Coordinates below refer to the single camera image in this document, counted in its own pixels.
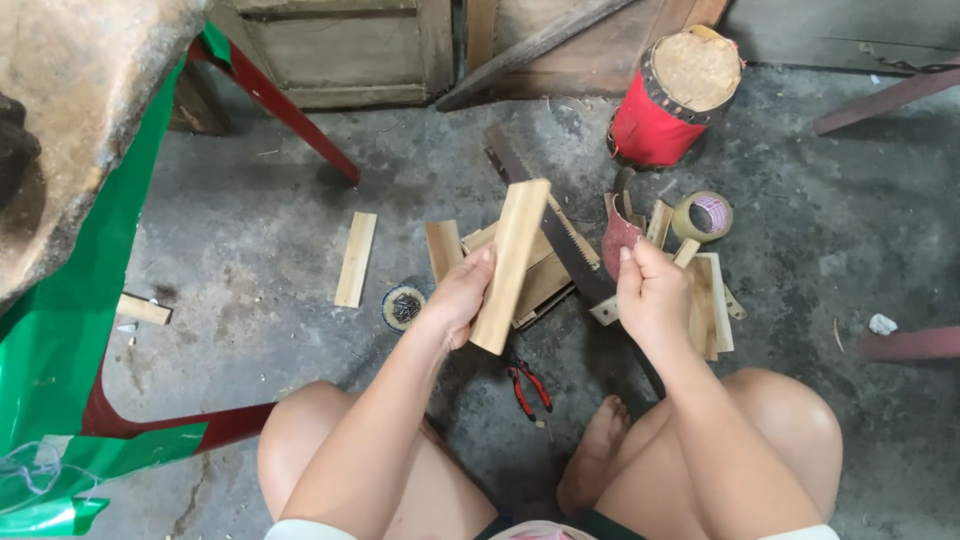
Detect person's left hand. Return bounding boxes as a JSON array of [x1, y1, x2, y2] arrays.
[[423, 243, 498, 353]]

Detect person's right hand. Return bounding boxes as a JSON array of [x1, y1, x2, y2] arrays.
[[615, 237, 696, 354]]

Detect long light wooden block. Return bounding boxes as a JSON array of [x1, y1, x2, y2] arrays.
[[468, 177, 553, 357]]

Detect red sandpaper sheet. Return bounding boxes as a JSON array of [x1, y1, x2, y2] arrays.
[[600, 192, 645, 283]]

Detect small bowl of nails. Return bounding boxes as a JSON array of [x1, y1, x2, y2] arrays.
[[379, 283, 428, 335]]

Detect short wooden board piece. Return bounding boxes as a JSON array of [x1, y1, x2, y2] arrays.
[[423, 219, 467, 287]]

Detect small wooden strip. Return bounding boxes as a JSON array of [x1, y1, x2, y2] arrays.
[[645, 198, 675, 250]]

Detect clear packing tape roll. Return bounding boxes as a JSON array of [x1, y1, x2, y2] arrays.
[[670, 190, 735, 244]]

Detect pile of cut wooden boards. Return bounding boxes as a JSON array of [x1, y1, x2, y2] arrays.
[[459, 193, 603, 332]]

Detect flat light wooden slat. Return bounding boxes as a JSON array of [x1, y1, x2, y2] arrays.
[[333, 211, 379, 310]]

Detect rusty hand saw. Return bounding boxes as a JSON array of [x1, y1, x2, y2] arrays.
[[483, 125, 668, 401]]

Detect person's bare foot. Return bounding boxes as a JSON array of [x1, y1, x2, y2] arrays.
[[555, 394, 633, 520]]

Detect person's right leg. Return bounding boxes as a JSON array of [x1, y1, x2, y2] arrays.
[[592, 366, 844, 540]]

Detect person's leg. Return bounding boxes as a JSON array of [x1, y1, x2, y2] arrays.
[[592, 366, 844, 540], [256, 380, 501, 540]]

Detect red wrapped log stool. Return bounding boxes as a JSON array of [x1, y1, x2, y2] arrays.
[[605, 24, 744, 171]]

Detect person's left leg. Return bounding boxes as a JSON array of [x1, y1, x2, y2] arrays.
[[256, 380, 501, 540]]

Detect person's clothing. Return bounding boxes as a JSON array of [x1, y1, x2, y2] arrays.
[[263, 508, 842, 540]]

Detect leaning dark wooden plank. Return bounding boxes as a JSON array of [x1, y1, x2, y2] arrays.
[[435, 0, 639, 114]]

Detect reddish brown wooden bar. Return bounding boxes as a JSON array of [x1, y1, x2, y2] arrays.
[[813, 66, 960, 138], [857, 325, 960, 364]]

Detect old wooden door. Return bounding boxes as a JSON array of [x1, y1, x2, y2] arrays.
[[208, 0, 456, 111]]

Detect wooden block with nail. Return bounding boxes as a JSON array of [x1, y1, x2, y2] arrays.
[[115, 292, 174, 327]]

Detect green plastic sheet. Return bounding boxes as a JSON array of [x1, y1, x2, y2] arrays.
[[0, 21, 235, 538]]

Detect worn stone table slab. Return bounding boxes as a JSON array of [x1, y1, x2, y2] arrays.
[[0, 0, 215, 316]]

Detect red handled pliers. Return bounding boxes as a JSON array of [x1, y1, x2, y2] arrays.
[[505, 357, 555, 423]]

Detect red table frame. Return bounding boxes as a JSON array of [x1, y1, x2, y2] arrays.
[[79, 37, 363, 457]]

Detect rusty metal chain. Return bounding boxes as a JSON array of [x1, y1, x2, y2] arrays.
[[857, 40, 960, 77]]

